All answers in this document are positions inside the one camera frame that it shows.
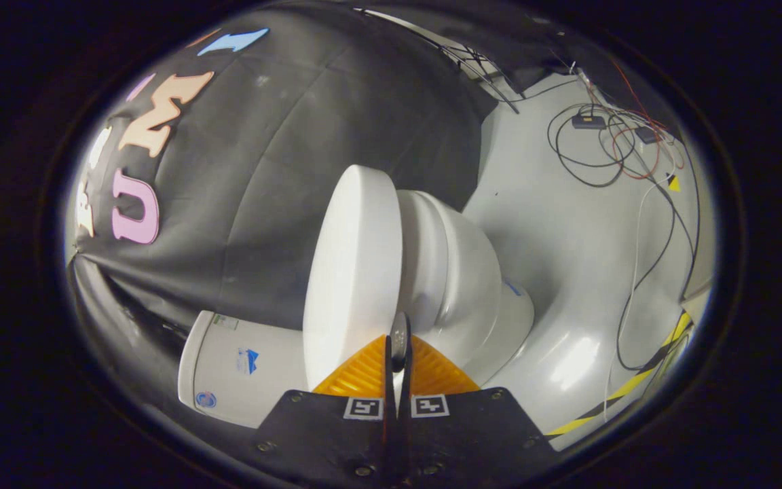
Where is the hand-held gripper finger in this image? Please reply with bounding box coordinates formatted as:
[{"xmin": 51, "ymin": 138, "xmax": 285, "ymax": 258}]
[
  {"xmin": 398, "ymin": 335, "xmax": 561, "ymax": 488},
  {"xmin": 255, "ymin": 335, "xmax": 396, "ymax": 488}
]

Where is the white toilet lid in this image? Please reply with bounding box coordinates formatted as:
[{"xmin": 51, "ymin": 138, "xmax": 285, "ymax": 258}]
[{"xmin": 303, "ymin": 165, "xmax": 410, "ymax": 391}]

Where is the white ceramic toilet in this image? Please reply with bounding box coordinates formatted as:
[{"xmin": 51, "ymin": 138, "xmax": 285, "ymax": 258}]
[{"xmin": 179, "ymin": 190, "xmax": 536, "ymax": 430}]

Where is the white toilet tank cover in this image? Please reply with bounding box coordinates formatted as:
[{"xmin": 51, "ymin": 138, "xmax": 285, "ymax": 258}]
[{"xmin": 179, "ymin": 310, "xmax": 215, "ymax": 412}]

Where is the yellow black floor tape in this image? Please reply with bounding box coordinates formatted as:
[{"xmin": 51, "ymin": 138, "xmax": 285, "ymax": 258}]
[{"xmin": 546, "ymin": 312, "xmax": 694, "ymax": 437}]

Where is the black backdrop cloth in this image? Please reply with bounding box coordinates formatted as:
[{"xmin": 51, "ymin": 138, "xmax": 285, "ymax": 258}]
[{"xmin": 65, "ymin": 3, "xmax": 568, "ymax": 408}]

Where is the thin white cable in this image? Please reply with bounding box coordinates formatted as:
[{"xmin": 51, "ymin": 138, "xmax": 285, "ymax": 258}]
[{"xmin": 605, "ymin": 139, "xmax": 680, "ymax": 422}]

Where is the black floor cable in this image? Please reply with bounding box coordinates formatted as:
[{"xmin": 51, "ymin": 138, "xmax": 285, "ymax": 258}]
[{"xmin": 547, "ymin": 102, "xmax": 699, "ymax": 372}]

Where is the thin red wire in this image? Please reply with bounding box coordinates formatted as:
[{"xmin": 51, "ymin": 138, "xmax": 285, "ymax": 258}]
[{"xmin": 584, "ymin": 58, "xmax": 685, "ymax": 181}]

